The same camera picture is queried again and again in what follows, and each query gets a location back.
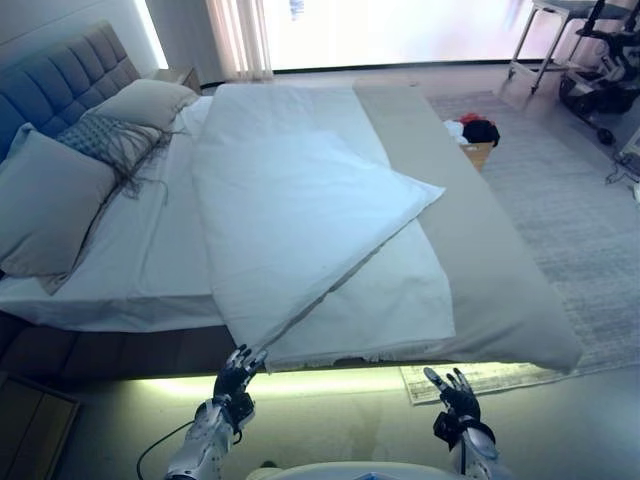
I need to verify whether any white duvet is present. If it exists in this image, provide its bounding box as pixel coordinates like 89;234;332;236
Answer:
191;82;459;374

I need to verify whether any light wooden nightstand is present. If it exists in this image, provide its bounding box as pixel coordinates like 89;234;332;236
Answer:
149;67;201;96

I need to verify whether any cardboard box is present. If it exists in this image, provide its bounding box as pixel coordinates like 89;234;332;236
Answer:
457;141;494;174

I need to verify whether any beige bed runner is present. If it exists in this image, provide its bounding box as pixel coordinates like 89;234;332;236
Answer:
352;79;584;374

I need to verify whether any large beige pillow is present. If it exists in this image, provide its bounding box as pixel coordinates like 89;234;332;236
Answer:
0;123;121;296

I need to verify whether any black garment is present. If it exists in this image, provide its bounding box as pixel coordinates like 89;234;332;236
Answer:
462;119;501;149

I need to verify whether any dark brown bed frame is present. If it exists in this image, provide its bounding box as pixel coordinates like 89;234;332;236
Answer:
0;309;401;386

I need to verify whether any white garment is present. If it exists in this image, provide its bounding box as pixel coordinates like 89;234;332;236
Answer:
442;119;469;146

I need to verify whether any grey knit fringed cushion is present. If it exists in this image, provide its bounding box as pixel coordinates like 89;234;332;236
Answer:
54;113;189;206

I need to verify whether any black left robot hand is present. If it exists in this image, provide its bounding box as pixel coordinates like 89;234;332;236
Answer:
213;343;269;431

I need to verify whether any brown wooden cabinet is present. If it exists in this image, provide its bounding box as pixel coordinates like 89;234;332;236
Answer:
0;374;81;480

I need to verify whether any grey tufted headboard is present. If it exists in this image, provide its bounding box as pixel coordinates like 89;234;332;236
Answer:
0;19;141;166

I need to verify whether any white bed sheet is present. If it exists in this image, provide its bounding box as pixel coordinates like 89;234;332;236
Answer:
0;94;231;334

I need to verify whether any metal frame cart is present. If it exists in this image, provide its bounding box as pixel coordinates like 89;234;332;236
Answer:
507;0;601;96

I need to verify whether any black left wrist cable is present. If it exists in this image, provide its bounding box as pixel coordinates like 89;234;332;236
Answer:
142;422;194;476

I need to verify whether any black wheeled machine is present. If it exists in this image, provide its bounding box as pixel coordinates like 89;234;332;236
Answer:
557;0;640;146

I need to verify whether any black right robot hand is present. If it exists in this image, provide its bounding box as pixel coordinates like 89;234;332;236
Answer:
423;367;484;442

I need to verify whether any silver robot torso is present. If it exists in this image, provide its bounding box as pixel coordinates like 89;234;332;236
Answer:
239;460;451;480

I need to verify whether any beige curtain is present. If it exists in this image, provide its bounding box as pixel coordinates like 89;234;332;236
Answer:
204;0;274;81

